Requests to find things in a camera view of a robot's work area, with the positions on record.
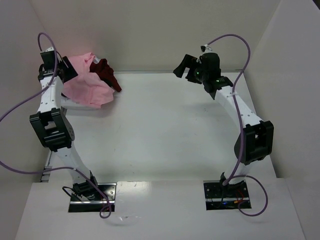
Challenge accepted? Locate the pink t shirt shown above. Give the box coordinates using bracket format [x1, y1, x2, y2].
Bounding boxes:
[62, 52, 115, 109]

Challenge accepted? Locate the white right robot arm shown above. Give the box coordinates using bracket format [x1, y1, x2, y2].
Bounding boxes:
[173, 51, 274, 189]

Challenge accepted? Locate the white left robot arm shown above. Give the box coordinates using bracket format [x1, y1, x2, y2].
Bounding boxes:
[29, 47, 100, 201]

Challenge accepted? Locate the white plastic laundry basket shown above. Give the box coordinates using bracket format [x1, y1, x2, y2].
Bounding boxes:
[60, 96, 98, 111]

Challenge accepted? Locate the dark red t shirt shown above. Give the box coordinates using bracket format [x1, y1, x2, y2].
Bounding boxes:
[89, 58, 122, 93]

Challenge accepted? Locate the aluminium rail at table edge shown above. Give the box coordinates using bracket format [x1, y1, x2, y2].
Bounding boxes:
[113, 69, 245, 75]

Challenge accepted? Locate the left side aluminium rail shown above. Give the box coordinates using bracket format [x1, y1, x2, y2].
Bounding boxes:
[39, 152, 53, 184]

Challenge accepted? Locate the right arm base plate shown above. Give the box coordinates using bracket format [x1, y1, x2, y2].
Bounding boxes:
[203, 180, 252, 211]

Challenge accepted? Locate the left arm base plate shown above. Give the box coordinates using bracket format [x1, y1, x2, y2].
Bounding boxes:
[62, 183, 117, 214]

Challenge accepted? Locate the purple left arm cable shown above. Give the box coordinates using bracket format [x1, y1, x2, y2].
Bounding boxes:
[0, 32, 112, 219]

